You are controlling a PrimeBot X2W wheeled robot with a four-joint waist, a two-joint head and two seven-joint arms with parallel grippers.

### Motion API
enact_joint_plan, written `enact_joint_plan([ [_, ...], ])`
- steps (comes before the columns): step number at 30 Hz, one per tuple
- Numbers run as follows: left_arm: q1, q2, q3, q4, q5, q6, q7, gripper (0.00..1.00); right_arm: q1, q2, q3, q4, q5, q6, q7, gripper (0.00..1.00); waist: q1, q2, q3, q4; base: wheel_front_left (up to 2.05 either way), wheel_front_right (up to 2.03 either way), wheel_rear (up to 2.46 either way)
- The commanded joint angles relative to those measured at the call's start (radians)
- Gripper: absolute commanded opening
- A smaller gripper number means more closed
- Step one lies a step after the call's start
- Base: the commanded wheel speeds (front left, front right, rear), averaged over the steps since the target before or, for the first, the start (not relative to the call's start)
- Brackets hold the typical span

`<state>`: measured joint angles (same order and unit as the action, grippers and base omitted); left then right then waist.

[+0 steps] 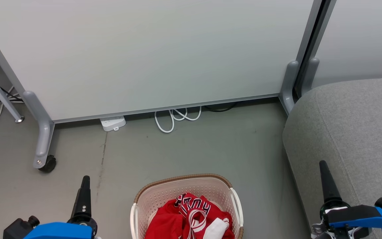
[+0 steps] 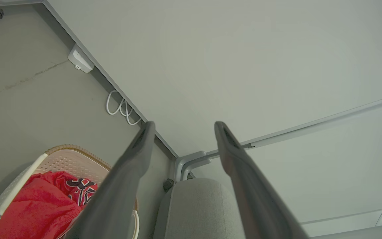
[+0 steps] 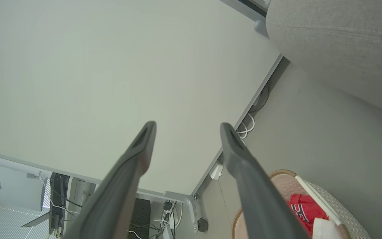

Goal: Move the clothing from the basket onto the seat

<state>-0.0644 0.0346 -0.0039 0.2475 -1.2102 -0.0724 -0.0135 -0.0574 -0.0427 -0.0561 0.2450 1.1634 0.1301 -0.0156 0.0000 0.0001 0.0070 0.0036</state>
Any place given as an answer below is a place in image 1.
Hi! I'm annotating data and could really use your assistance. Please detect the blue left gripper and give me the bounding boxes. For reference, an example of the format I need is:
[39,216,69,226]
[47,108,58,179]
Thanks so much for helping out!
[23,176,98,239]

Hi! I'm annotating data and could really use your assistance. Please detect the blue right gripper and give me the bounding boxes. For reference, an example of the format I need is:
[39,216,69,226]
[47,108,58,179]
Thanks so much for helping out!
[311,160,382,239]

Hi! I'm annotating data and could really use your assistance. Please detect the red basketball jersey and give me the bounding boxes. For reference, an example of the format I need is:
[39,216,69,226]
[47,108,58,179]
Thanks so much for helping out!
[174,193,235,239]

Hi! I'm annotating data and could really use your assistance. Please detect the grey fabric sofa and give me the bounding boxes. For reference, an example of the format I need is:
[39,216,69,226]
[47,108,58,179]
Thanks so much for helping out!
[282,77,382,239]

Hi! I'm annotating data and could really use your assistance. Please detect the black caster wheel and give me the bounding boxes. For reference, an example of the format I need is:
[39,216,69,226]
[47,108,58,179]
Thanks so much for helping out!
[38,155,57,173]

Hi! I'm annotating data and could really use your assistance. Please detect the grey partition foot with caster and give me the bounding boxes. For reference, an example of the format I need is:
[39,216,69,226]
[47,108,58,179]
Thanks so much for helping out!
[23,91,55,169]

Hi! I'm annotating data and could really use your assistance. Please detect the beige plastic laundry basket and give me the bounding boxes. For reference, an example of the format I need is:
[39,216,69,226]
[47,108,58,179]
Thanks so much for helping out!
[130,173,244,239]

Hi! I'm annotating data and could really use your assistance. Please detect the white power strip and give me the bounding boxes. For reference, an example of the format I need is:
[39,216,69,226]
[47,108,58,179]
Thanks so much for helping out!
[99,116,126,132]

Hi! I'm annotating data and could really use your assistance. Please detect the short grey partition foot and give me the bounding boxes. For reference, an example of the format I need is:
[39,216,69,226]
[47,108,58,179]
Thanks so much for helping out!
[279,60,299,116]

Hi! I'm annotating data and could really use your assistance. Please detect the grey partition foot dark-framed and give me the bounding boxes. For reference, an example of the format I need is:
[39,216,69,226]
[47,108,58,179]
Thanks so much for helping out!
[300,58,320,97]

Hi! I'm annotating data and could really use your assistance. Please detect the large white partition panel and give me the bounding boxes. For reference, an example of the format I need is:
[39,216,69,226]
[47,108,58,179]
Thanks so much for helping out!
[0,0,324,124]

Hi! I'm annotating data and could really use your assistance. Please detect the frosted white partition panel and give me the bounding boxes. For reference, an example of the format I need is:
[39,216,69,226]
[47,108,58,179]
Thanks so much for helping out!
[307,0,382,89]

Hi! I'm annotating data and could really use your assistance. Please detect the white looped power cable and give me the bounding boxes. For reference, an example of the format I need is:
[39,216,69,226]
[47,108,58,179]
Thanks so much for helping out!
[154,106,202,133]

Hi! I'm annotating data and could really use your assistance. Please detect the black cables by table leg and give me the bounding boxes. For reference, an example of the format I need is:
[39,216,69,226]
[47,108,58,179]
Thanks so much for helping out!
[0,81,23,107]

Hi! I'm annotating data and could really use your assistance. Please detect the black floor cable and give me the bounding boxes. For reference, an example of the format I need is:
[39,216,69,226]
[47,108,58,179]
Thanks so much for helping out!
[205,103,237,113]

